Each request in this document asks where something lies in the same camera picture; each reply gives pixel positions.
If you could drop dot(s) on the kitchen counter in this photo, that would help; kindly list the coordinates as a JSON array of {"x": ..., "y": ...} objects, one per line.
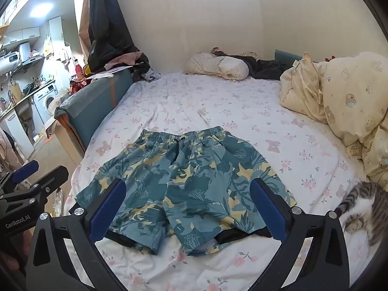
[{"x": 18, "y": 118}]

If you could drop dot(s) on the crumpled printed cloth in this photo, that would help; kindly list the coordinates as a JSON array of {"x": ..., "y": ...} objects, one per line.
[{"x": 148, "y": 72}]

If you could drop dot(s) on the dark clothing pile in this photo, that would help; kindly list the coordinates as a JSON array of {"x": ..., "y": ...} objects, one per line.
[{"x": 263, "y": 68}]

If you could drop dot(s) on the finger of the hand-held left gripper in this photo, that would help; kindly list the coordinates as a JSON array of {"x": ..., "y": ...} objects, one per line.
[
  {"x": 45, "y": 185},
  {"x": 25, "y": 169}
]

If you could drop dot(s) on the yellow bear print duvet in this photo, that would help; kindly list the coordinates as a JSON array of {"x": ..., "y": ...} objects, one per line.
[{"x": 348, "y": 97}]

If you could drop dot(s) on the clear plastic bags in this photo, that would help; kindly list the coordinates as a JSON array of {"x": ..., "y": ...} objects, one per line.
[{"x": 59, "y": 98}]

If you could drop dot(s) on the yellow basin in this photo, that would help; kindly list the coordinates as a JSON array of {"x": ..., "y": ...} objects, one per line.
[{"x": 88, "y": 70}]

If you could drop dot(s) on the pink fluffy garment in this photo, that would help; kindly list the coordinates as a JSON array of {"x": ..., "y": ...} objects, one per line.
[{"x": 6, "y": 148}]

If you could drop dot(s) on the white wall cabinets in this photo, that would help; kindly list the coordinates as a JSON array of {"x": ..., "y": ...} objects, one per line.
[{"x": 22, "y": 35}]

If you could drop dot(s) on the ceiling light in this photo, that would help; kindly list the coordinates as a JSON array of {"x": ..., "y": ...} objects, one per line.
[{"x": 41, "y": 9}]

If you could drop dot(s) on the blue floral pants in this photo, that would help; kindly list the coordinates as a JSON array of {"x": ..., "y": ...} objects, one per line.
[{"x": 194, "y": 182}]

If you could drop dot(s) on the cream patterned pillow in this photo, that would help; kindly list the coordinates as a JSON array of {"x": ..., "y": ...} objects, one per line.
[{"x": 218, "y": 65}]

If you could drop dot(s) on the small red ornament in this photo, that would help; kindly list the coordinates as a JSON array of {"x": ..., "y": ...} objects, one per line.
[{"x": 330, "y": 58}]

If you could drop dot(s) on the pink cloth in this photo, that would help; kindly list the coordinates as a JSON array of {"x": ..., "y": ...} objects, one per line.
[{"x": 121, "y": 60}]

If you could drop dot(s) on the white water heater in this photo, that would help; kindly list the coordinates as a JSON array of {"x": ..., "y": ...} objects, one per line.
[{"x": 21, "y": 51}]

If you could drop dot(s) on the tabby cat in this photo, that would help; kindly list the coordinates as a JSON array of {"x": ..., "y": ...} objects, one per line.
[{"x": 363, "y": 200}]

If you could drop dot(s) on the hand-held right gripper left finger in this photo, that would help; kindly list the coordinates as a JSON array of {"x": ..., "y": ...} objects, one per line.
[{"x": 107, "y": 209}]

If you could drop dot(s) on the white floral bed sheet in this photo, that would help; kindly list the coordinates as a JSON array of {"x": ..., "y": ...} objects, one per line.
[{"x": 212, "y": 106}]

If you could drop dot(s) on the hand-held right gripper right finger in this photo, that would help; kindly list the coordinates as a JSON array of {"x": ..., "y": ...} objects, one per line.
[{"x": 271, "y": 209}]

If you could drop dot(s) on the person's left hand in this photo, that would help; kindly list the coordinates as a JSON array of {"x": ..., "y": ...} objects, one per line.
[{"x": 8, "y": 260}]

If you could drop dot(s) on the teal padded bed board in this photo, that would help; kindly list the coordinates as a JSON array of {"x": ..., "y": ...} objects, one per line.
[
  {"x": 91, "y": 103},
  {"x": 288, "y": 57}
]

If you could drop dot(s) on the black garment bag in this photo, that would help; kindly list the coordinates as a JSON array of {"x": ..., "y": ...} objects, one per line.
[{"x": 109, "y": 21}]

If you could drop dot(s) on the red bottle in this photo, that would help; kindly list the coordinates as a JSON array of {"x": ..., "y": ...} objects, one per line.
[{"x": 78, "y": 69}]

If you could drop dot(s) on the tall white cabinet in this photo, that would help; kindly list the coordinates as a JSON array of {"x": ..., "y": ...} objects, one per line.
[{"x": 57, "y": 36}]

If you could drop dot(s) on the white washing machine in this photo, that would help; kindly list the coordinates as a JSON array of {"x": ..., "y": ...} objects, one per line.
[{"x": 45, "y": 103}]

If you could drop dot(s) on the white paper sheet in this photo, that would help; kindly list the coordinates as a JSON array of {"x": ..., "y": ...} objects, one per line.
[{"x": 106, "y": 73}]

